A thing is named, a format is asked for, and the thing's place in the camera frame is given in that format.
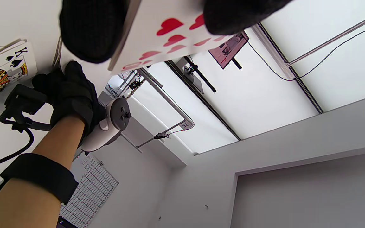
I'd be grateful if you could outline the person's right hand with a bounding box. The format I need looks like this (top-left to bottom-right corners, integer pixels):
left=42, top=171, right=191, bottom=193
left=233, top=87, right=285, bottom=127
left=32, top=60, right=107, bottom=148

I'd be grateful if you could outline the person's left hand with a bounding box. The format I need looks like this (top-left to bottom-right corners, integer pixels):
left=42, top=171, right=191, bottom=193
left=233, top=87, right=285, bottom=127
left=59, top=0, right=294, bottom=64

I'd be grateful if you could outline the deck of playing cards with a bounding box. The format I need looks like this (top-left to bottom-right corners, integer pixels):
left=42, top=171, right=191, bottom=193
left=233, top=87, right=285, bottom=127
left=108, top=0, right=234, bottom=75

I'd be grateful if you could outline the hearts card pile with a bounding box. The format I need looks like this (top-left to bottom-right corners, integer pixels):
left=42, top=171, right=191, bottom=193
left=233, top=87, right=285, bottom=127
left=111, top=0, right=234, bottom=74

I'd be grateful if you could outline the person's right forearm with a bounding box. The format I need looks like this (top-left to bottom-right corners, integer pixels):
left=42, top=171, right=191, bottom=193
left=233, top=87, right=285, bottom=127
left=0, top=116, right=86, bottom=228

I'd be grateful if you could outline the black glove sensor module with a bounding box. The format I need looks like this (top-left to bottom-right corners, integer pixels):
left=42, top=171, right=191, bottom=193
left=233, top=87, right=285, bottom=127
left=0, top=84, right=48, bottom=132

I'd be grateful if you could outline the white grid chart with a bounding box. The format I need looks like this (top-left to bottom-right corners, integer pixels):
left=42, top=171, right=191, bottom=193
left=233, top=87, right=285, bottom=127
left=59, top=154, right=119, bottom=228

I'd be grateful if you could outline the red framed sign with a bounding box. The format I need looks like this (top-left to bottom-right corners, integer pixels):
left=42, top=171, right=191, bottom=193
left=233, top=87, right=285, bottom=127
left=208, top=31, right=250, bottom=70

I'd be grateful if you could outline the black wrist strap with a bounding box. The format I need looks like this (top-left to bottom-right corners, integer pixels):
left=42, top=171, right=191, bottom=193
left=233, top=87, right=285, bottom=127
left=0, top=153, right=79, bottom=205

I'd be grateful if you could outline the aluminium frame rig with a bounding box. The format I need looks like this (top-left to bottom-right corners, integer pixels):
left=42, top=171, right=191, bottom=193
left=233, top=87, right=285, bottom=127
left=105, top=68, right=195, bottom=149

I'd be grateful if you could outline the black pole mount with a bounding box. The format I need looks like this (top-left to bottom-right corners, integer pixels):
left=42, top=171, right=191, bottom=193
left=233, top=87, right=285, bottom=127
left=175, top=55, right=217, bottom=94

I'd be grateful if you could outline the thin black cable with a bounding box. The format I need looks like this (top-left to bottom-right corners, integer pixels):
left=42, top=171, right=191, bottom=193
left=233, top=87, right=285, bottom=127
left=247, top=21, right=365, bottom=81

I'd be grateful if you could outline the aluminium rail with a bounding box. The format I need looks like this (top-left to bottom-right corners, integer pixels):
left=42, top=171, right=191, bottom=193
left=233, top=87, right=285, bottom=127
left=285, top=8, right=365, bottom=67

